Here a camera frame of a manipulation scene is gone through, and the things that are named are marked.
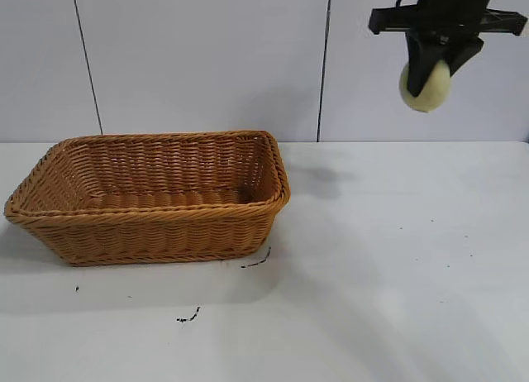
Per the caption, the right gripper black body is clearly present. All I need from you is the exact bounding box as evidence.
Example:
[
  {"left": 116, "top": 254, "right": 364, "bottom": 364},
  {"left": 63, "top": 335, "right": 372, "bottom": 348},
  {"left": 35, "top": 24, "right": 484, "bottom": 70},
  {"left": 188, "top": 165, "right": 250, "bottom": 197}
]
[{"left": 369, "top": 0, "right": 522, "bottom": 42}]

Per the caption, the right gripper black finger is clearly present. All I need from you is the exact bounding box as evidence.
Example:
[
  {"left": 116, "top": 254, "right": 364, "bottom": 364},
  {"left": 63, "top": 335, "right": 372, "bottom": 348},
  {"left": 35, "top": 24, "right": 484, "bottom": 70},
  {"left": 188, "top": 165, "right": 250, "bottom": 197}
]
[
  {"left": 447, "top": 36, "right": 485, "bottom": 76},
  {"left": 406, "top": 35, "right": 442, "bottom": 98}
]

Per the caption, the brown woven wicker basket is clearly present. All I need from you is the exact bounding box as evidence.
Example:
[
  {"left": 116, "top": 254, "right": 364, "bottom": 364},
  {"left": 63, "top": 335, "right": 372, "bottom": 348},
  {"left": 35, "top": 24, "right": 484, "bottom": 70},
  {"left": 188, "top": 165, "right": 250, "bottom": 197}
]
[{"left": 3, "top": 129, "right": 293, "bottom": 268}]

